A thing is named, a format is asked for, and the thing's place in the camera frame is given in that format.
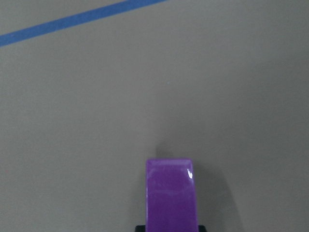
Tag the purple trapezoid block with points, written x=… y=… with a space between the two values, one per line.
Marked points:
x=171 y=204

